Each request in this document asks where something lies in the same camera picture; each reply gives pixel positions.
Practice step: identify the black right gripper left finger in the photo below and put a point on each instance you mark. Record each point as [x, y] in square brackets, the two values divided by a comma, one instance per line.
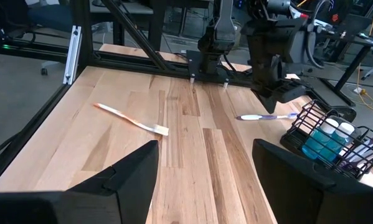
[136, 180]

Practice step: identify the teal mouthwash bottle white cap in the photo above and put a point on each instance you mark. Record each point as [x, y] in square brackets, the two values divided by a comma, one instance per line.
[337, 143]
[317, 140]

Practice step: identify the black aluminium table frame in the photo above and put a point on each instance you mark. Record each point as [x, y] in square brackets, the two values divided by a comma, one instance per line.
[127, 62]

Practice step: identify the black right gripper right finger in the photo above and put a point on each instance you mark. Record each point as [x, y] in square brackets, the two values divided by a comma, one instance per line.
[286, 180]

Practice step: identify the silver aluminium extrusion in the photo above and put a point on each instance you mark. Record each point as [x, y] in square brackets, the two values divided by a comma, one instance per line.
[71, 56]

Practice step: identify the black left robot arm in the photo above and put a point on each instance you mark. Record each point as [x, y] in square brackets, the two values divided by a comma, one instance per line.
[223, 25]

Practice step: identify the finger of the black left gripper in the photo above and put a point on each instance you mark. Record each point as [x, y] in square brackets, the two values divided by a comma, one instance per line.
[293, 90]
[270, 99]

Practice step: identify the black office desk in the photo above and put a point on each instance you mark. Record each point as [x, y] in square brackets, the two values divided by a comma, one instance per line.
[351, 67]

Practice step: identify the orange toothbrush white bristles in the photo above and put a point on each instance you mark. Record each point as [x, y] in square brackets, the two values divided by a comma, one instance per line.
[133, 122]

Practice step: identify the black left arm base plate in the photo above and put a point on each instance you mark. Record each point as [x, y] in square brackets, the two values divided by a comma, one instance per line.
[198, 67]

